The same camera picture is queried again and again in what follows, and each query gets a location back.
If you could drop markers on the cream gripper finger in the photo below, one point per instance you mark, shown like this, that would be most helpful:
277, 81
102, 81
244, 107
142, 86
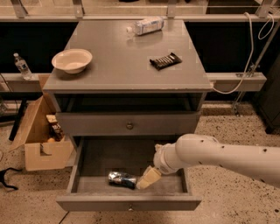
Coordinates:
150, 176

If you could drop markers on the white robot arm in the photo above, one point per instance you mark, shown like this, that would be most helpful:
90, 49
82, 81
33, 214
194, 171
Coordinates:
260, 163

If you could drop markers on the closed grey middle drawer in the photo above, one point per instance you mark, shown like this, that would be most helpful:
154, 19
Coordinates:
128, 124

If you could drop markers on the open grey bottom drawer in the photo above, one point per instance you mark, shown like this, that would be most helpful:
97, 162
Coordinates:
89, 188

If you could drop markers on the grey drawer cabinet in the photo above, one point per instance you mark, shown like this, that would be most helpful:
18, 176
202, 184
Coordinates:
120, 77

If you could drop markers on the snack items in box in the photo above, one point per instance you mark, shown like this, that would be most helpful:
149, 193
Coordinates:
55, 129

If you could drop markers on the black snack bar wrapper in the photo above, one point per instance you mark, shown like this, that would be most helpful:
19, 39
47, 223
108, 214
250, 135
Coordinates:
166, 61

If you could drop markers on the open cardboard box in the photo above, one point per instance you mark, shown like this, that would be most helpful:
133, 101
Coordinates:
41, 152

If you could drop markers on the dark cabinet at right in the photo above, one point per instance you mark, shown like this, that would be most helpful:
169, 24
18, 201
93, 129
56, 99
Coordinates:
267, 101

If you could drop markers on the white bowl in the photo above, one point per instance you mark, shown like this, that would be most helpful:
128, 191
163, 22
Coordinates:
72, 61

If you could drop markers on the lying clear plastic bottle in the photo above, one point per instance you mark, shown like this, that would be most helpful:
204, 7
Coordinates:
147, 25

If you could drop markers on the small upright water bottle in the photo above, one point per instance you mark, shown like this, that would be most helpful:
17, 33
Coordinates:
22, 66

